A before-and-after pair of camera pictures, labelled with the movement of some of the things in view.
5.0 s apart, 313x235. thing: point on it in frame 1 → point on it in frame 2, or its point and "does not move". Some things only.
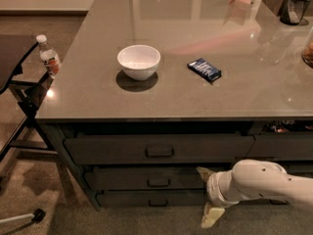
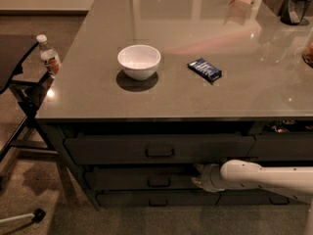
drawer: [147, 178] does not move
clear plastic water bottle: [49, 57] does not move
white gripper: [214, 186] → [207, 177]
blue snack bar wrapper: [205, 69] does not move
